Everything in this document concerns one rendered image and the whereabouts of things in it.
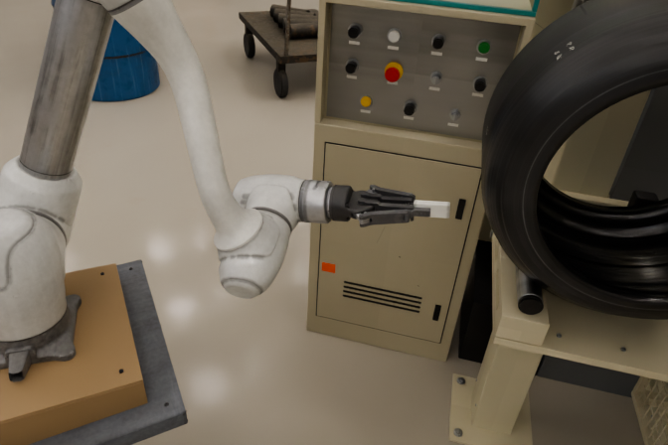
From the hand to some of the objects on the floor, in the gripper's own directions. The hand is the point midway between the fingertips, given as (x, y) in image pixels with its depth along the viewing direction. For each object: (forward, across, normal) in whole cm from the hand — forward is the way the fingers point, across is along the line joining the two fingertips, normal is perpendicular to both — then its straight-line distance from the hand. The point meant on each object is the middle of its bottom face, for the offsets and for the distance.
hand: (431, 209), depth 103 cm
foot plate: (+19, +33, +104) cm, 110 cm away
